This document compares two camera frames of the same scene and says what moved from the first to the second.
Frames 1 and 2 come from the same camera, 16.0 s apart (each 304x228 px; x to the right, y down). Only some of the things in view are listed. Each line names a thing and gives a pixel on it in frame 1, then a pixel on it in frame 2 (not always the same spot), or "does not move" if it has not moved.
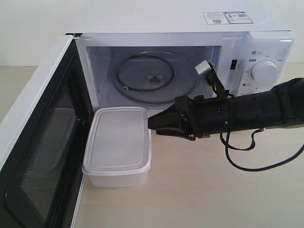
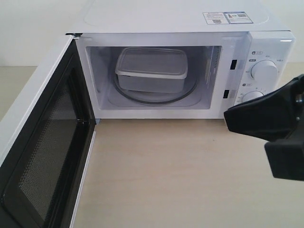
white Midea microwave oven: x=144 y=53 does not move
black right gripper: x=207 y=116 → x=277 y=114
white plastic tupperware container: x=118 y=151 → x=151 y=69
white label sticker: x=216 y=18 does not move
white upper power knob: x=264 y=71 does not move
